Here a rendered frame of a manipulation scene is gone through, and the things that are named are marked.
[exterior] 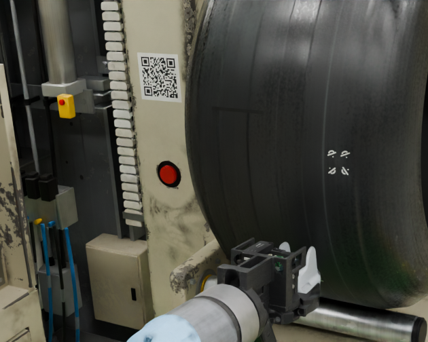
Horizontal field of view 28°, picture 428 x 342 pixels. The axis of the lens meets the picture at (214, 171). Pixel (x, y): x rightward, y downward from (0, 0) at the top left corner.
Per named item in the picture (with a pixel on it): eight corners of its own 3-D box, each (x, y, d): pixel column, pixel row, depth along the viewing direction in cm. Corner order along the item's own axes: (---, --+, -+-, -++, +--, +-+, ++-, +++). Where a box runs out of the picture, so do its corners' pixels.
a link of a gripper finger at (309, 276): (336, 237, 106) (305, 258, 98) (335, 282, 107) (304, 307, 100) (313, 234, 108) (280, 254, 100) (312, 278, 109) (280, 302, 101)
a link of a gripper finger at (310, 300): (331, 285, 102) (299, 309, 95) (330, 296, 103) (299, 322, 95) (295, 278, 105) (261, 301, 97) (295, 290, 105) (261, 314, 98)
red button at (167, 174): (159, 182, 138) (158, 165, 137) (166, 179, 139) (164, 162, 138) (175, 185, 136) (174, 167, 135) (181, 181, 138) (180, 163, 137)
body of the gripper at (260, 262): (311, 245, 98) (262, 277, 88) (310, 315, 100) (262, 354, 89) (252, 235, 101) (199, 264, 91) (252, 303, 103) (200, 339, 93)
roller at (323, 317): (195, 281, 131) (210, 268, 134) (198, 307, 132) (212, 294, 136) (417, 327, 113) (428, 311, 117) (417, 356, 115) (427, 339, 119)
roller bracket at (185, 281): (172, 330, 132) (167, 273, 128) (285, 232, 163) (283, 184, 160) (191, 334, 130) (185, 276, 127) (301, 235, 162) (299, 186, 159)
